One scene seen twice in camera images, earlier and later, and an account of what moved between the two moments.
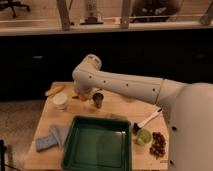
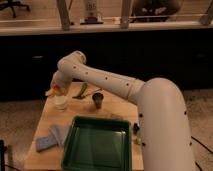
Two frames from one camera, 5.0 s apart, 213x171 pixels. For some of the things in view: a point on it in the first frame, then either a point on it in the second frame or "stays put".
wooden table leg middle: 124,20 stays put
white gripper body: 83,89 -> 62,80
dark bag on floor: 154,11 stays put
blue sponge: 45,143 stays put
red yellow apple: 84,96 -> 57,89
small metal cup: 98,97 stays put
